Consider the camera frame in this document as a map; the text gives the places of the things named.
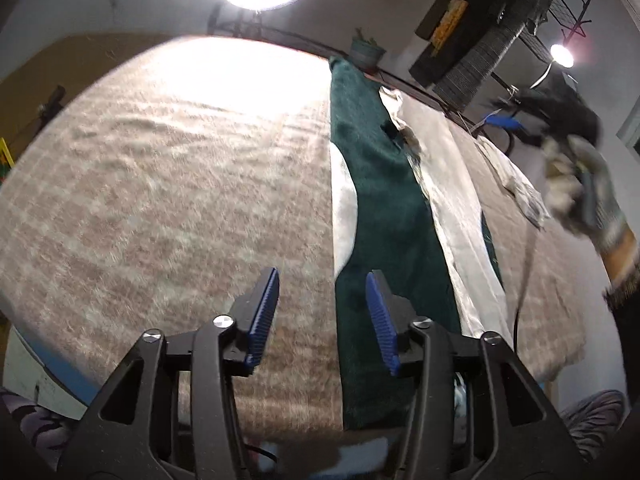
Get white cream garment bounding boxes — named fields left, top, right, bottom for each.
left=330, top=86, right=512, bottom=338

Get dark green garment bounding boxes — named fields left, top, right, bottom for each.
left=328, top=55, right=506, bottom=432

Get black metal clothes rack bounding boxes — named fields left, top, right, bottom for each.
left=207, top=0, right=597, bottom=137

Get gloved right hand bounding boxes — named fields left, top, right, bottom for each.
left=544, top=136, right=639, bottom=286

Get white clip-on lamp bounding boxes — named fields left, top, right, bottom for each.
left=529, top=44, right=575, bottom=89

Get grey patterned small cloth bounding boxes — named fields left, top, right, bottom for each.
left=476, top=136, right=550, bottom=230

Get grey plaid hanging coat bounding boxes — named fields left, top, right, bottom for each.
left=409, top=0, right=552, bottom=110

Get yellow orange hanging cloth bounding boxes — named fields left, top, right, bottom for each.
left=430, top=0, right=469, bottom=55

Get green potted plant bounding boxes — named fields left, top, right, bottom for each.
left=349, top=27, right=386, bottom=72

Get beige checkered bed blanket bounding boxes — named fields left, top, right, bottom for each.
left=1, top=37, right=586, bottom=439

